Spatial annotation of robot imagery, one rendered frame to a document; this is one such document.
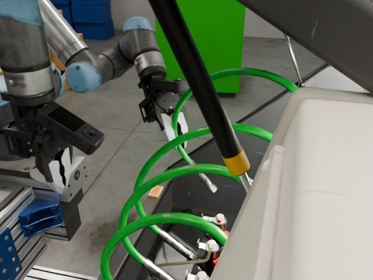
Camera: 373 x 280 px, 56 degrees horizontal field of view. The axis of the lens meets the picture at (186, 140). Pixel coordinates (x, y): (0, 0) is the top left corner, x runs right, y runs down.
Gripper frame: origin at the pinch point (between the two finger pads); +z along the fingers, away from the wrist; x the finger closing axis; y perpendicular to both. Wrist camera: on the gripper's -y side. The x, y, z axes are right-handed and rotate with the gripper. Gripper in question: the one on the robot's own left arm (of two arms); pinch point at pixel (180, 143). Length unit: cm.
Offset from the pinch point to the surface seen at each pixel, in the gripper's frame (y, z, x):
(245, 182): -43, 16, 30
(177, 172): -22.7, 10.7, 21.1
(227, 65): 172, -128, -242
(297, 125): -54, 15, 37
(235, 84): 180, -108, -255
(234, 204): 18.2, 18.1, -28.6
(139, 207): -2.3, 12.6, 17.2
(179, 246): -2.2, 22.4, 10.7
